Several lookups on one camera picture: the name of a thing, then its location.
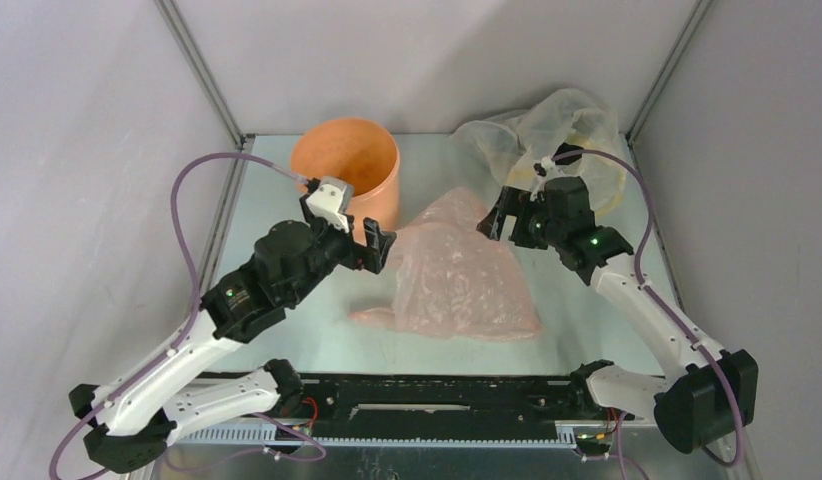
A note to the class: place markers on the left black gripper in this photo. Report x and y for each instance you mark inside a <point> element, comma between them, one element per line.
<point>378,243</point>

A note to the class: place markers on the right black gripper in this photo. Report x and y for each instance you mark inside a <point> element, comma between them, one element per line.
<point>514,220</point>

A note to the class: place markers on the pink plastic trash bag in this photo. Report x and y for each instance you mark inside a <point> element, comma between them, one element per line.
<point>444,279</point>

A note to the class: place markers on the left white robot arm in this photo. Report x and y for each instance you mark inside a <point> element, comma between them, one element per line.
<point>136,418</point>

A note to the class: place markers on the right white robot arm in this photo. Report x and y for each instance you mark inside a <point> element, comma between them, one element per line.
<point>705,393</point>

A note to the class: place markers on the orange plastic trash bin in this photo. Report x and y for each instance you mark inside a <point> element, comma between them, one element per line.
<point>361,153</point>

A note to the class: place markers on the clear yellowish plastic bag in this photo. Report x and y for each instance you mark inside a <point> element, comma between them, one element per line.
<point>511,143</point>

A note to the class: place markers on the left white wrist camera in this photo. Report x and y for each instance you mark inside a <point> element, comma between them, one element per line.
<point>340,193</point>

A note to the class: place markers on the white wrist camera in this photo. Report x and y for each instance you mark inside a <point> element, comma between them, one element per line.
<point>545,169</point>
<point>340,193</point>

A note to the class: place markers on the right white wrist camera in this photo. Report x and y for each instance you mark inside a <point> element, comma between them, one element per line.
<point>545,169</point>

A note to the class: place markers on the black front mounting rail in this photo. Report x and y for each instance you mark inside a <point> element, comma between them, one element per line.
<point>440,408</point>

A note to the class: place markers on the aluminium frame post right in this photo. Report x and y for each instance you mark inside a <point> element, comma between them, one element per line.
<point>670,64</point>

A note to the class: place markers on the aluminium frame post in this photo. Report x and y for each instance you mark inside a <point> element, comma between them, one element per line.
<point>191,51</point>
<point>670,64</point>

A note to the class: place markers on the aluminium frame post left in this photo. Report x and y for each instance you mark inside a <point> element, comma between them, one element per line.
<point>191,51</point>

